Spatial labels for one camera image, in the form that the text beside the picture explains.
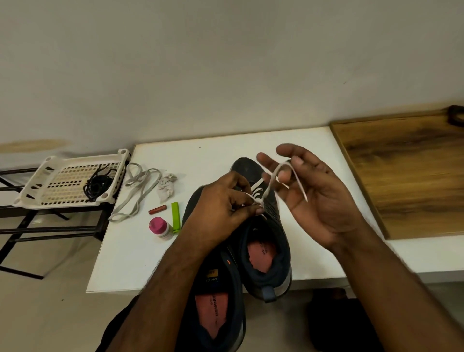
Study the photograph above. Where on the crumpled white paper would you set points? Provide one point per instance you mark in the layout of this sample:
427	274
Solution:
166	188

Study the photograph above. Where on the grey shoelace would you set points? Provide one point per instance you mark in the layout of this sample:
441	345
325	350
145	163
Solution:
270	181

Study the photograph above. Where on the wooden board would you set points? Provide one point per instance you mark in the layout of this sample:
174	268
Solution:
410	163

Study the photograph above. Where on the black shoelace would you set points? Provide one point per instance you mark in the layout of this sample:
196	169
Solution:
106	172
96	187

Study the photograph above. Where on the person's left hand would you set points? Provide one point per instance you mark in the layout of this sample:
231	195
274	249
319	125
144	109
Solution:
214	214

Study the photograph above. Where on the green marker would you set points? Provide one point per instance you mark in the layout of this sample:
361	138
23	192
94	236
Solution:
175	217

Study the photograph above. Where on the dark sneaker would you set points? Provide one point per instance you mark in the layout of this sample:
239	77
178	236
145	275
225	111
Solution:
268	265
217	304

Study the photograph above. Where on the person's right hand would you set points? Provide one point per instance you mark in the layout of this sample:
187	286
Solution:
326	199

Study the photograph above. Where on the person's right forearm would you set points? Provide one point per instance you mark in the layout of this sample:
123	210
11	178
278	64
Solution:
402	297

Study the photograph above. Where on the person's left forearm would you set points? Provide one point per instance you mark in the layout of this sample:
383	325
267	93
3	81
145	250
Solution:
159	304

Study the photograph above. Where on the pink capped white bottle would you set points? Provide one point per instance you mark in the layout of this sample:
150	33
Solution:
158	226

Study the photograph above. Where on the black metal rack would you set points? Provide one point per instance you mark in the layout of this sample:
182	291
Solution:
40	225

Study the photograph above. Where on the white perforated plastic tray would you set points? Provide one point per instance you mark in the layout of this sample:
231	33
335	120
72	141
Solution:
54	183

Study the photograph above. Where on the grey shoelaces bundle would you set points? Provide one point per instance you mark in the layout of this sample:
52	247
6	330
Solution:
134	190

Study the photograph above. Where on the small red stick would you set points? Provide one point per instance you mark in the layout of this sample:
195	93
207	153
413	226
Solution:
157	209

